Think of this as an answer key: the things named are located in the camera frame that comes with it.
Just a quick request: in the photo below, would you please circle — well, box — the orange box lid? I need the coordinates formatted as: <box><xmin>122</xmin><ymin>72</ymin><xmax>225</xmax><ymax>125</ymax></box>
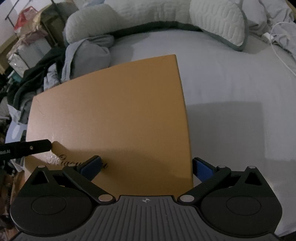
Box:
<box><xmin>25</xmin><ymin>55</ymin><xmax>193</xmax><ymax>197</ymax></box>

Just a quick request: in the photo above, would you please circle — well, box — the black garment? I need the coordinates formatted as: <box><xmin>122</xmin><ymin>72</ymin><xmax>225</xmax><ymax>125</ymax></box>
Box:
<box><xmin>7</xmin><ymin>47</ymin><xmax>66</xmax><ymax>110</ymax></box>

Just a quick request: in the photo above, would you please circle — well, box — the clear storage bag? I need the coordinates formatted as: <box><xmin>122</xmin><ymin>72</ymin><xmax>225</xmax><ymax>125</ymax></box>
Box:
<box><xmin>6</xmin><ymin>38</ymin><xmax>51</xmax><ymax>77</ymax></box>

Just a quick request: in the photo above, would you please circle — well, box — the crumpled grey clothing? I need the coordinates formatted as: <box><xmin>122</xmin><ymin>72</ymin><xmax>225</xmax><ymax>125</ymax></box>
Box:
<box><xmin>43</xmin><ymin>35</ymin><xmax>114</xmax><ymax>91</ymax></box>

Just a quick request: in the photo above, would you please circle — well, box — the red plastic bag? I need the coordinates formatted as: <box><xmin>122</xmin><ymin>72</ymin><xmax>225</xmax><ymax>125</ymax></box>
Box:
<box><xmin>14</xmin><ymin>6</ymin><xmax>38</xmax><ymax>32</ymax></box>

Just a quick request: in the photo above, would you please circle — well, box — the black clothes rack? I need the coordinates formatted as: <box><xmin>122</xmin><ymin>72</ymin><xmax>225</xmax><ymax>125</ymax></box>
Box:
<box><xmin>4</xmin><ymin>0</ymin><xmax>58</xmax><ymax>22</ymax></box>

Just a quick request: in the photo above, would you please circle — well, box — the brown cardboard box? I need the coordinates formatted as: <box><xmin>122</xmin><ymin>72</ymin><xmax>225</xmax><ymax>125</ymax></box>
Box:
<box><xmin>14</xmin><ymin>2</ymin><xmax>79</xmax><ymax>47</ymax></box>

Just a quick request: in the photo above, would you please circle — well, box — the white charger plug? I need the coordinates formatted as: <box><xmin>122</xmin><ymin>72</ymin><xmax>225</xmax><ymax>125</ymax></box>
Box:
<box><xmin>261</xmin><ymin>32</ymin><xmax>274</xmax><ymax>43</ymax></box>

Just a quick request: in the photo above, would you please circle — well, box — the grey reading pillow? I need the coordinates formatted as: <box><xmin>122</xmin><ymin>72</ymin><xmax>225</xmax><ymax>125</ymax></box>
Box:
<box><xmin>64</xmin><ymin>1</ymin><xmax>248</xmax><ymax>51</ymax></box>

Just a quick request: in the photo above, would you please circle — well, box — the grey lilac duvet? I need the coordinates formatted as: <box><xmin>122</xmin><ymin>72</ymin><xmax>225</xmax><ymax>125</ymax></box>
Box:
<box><xmin>239</xmin><ymin>1</ymin><xmax>295</xmax><ymax>58</ymax></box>

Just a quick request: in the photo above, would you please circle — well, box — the white charging cable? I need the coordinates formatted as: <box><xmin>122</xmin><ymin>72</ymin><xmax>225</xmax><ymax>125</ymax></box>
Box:
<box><xmin>269</xmin><ymin>21</ymin><xmax>296</xmax><ymax>77</ymax></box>

